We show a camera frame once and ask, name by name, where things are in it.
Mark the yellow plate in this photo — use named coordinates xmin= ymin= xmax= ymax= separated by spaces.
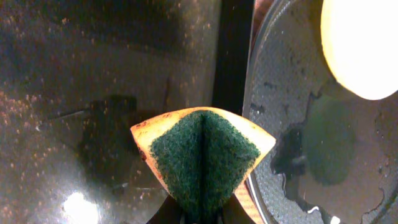
xmin=320 ymin=0 xmax=397 ymax=100

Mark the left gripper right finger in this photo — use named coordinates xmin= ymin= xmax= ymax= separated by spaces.
xmin=222 ymin=194 xmax=254 ymax=224

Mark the yellow green scrub sponge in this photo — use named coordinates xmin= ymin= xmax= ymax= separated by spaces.
xmin=131 ymin=107 xmax=276 ymax=223

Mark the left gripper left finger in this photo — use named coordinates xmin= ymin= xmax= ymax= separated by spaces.
xmin=147 ymin=196 xmax=183 ymax=224

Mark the black round tray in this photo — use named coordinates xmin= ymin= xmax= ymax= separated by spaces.
xmin=243 ymin=0 xmax=397 ymax=223

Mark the black rectangular tray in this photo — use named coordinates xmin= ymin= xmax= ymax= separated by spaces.
xmin=1 ymin=1 xmax=254 ymax=223

